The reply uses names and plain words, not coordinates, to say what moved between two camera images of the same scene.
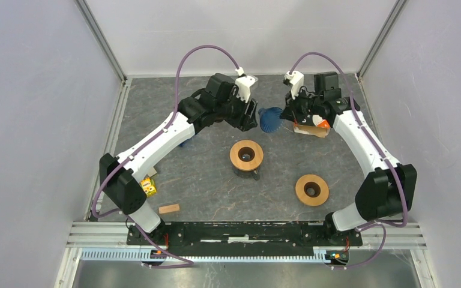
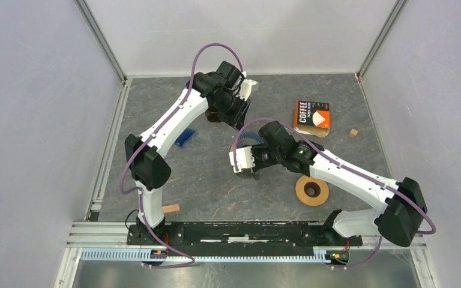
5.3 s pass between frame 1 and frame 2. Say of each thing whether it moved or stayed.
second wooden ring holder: stayed
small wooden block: stayed
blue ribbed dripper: moved
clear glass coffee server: stayed
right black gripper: moved
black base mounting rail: stayed
